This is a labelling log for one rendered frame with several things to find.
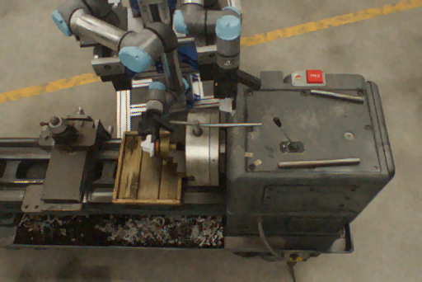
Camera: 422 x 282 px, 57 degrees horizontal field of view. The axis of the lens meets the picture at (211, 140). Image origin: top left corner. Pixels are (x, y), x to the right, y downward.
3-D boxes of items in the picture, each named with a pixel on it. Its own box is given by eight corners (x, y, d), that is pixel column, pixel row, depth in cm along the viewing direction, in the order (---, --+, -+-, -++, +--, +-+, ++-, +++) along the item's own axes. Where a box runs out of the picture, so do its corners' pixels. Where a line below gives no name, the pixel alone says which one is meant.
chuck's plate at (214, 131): (221, 129, 183) (219, 95, 154) (220, 195, 170) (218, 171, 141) (213, 129, 183) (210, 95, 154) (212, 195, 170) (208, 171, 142)
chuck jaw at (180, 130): (197, 138, 164) (196, 110, 160) (196, 143, 159) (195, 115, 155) (171, 138, 164) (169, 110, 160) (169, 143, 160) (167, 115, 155)
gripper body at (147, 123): (140, 141, 170) (143, 118, 175) (160, 142, 169) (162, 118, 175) (136, 133, 163) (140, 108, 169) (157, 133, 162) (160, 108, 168)
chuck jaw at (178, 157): (196, 149, 159) (194, 174, 151) (197, 157, 163) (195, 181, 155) (169, 149, 159) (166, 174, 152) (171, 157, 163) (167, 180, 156)
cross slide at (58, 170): (96, 119, 190) (94, 114, 186) (80, 203, 170) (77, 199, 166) (63, 119, 191) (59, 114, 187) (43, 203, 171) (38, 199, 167)
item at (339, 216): (316, 187, 266) (350, 121, 190) (324, 259, 243) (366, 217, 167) (228, 186, 269) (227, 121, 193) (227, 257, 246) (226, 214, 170)
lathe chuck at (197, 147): (213, 129, 183) (210, 95, 154) (212, 195, 170) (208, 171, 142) (194, 129, 184) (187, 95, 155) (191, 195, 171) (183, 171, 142)
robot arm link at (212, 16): (208, 3, 131) (205, 18, 123) (241, 4, 131) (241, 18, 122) (208, 25, 137) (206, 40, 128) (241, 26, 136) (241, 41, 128)
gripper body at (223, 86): (214, 88, 139) (213, 58, 131) (238, 88, 139) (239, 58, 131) (213, 101, 134) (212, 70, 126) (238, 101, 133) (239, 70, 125)
